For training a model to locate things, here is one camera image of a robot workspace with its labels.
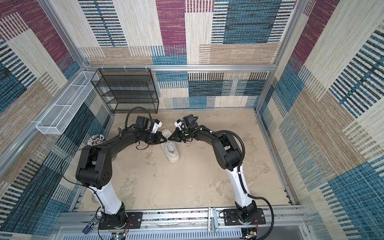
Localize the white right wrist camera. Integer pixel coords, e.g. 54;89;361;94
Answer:
174;119;188;131

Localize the white sneaker shoe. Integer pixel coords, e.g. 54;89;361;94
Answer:
161;129;180;164

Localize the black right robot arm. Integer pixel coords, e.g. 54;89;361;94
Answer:
168;115;253;223

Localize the white wire mesh tray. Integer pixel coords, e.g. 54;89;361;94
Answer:
36;71;95;135

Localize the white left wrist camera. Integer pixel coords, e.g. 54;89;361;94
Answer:
150;119;163;134

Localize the black mesh shelf rack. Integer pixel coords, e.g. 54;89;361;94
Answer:
91;68;159;114

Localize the white shoelace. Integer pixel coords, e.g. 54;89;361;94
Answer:
162;141;178;153

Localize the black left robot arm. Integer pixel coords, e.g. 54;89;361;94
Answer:
76;116;167;229

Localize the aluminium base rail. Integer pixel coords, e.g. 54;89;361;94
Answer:
50;206;316;240

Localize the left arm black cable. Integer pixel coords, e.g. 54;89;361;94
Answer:
59;106;163;240

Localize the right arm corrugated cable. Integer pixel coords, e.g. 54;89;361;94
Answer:
182;113;276;240

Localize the clear cup of pencils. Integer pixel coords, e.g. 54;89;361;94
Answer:
87;134;106;146

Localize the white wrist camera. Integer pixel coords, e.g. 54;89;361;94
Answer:
150;119;163;134
174;119;188;131

